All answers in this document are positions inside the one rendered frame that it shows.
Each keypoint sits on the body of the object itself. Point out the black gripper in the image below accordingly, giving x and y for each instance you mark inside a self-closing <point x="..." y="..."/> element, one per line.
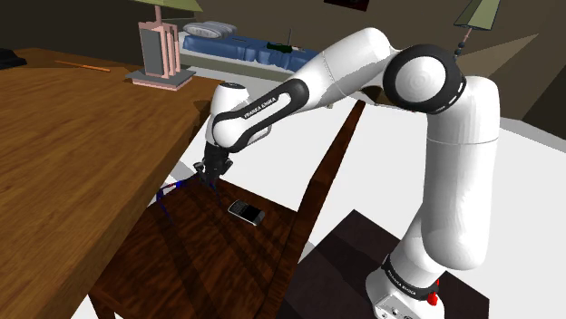
<point x="215" y="160"/>

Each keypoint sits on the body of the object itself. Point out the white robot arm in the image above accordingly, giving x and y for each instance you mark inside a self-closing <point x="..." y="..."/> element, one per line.
<point x="457" y="176"/>

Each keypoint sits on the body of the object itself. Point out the black mobile phone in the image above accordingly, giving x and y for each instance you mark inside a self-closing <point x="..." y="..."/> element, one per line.
<point x="246" y="212"/>

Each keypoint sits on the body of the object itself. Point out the bed with blue cover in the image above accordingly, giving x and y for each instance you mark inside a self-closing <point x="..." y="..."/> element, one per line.
<point x="247" y="52"/>

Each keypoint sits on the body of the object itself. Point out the pink grey table lamp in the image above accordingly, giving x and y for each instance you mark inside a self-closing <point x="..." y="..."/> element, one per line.
<point x="155" y="53"/>

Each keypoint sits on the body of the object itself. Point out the brown wooden desk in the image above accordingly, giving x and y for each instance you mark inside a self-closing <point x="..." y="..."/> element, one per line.
<point x="75" y="154"/>

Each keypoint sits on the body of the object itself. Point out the dark robot stand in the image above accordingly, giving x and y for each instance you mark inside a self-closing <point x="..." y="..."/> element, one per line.
<point x="336" y="265"/>

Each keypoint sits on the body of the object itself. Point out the orange pencil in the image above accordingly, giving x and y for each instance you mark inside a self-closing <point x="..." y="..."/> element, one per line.
<point x="82" y="66"/>

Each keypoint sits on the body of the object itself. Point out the black flat thing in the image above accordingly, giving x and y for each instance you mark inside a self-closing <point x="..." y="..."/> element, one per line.
<point x="9" y="59"/>

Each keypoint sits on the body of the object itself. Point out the green shade beaded lamp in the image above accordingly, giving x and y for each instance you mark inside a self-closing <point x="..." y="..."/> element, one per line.
<point x="477" y="15"/>

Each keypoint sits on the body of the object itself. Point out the dark wall picture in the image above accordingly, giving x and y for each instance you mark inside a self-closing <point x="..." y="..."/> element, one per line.
<point x="347" y="3"/>

